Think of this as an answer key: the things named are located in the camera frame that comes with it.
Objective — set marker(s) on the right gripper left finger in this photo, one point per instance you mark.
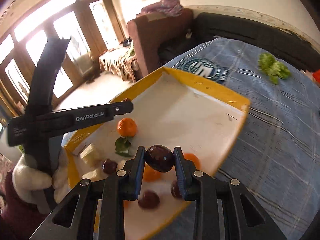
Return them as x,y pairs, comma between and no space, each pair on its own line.
95,210

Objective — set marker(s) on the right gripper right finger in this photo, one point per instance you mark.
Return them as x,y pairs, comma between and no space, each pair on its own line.
223,208

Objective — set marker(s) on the dark red plum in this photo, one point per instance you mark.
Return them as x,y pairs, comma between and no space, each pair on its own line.
149,200
109,166
160,158

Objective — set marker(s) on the white gloved left hand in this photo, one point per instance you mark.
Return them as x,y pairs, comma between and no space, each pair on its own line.
28,181

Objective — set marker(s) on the pale apple chunk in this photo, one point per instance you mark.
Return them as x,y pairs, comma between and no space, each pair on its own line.
90,155

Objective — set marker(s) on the blue plaid tablecloth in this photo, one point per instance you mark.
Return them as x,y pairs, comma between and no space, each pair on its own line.
276,156

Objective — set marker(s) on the small red fruit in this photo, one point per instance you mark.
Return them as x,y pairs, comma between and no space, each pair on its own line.
175,192

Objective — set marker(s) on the orange mandarin with leaves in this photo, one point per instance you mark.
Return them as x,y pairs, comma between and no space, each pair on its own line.
127,127

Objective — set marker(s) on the patterned blanket seat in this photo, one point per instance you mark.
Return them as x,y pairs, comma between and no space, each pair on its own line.
121,62

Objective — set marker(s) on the yellow rimmed white tray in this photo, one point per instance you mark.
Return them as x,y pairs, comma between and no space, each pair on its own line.
172,108

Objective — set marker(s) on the brown armchair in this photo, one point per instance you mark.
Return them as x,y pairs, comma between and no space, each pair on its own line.
149,31

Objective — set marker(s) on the green lettuce bunch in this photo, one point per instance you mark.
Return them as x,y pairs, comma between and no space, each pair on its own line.
274,69

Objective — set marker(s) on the red plastic bag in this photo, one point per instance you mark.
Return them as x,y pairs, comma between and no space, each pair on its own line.
316,77

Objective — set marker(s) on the purple cloth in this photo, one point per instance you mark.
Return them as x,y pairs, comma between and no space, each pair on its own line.
171,8

